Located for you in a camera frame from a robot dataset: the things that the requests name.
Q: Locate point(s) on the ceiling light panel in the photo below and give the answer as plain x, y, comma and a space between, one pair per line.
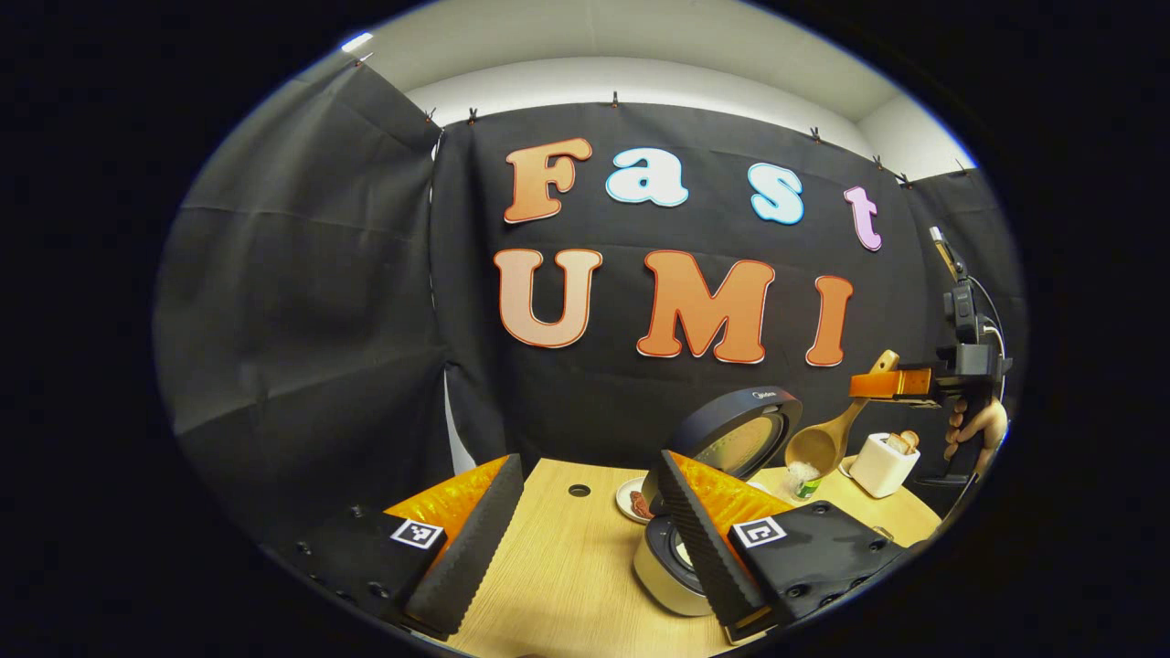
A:
356, 42

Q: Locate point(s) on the white round plate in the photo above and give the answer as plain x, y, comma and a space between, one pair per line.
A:
626, 498

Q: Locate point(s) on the toast slice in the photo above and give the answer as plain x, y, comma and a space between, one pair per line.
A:
897, 445
910, 440

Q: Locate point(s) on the green drink bottle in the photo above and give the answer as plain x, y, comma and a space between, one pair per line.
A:
808, 489

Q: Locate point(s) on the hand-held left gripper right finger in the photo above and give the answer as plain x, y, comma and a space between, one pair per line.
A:
708, 548

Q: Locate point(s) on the wooden spoon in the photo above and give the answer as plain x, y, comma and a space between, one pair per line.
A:
818, 446

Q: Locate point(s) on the white rice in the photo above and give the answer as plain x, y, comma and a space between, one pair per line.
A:
803, 471

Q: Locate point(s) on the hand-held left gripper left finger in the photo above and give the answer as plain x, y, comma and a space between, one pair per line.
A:
475, 539

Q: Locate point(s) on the white toaster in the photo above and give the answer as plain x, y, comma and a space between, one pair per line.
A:
877, 473

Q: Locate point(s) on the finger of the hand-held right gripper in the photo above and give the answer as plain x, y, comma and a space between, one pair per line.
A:
891, 383

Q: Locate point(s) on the brown meat piece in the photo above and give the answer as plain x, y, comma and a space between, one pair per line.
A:
640, 505

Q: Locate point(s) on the dark grey rice cooker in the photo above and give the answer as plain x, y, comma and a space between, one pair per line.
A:
731, 420

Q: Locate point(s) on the row of black cloth clips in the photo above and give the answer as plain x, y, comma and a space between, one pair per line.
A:
615, 99

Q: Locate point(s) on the black backdrop cloth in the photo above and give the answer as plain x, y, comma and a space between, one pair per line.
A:
292, 302

